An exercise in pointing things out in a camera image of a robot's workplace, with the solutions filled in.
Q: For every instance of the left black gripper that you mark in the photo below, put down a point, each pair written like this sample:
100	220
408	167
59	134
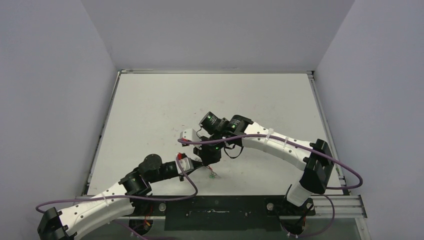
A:
196	165

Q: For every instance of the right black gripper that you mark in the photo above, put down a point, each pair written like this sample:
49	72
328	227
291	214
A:
209	158

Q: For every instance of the large metal keyring plate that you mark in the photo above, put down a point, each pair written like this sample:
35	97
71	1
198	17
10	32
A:
209	171

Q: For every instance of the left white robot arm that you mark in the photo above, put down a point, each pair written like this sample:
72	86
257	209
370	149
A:
129	196

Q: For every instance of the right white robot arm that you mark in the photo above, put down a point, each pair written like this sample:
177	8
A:
312	158

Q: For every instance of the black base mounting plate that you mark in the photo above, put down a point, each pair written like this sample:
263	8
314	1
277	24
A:
217	223

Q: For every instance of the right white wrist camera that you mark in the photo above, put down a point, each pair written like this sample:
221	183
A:
189	135

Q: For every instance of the aluminium frame rail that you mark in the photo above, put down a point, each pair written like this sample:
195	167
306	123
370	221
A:
338	206

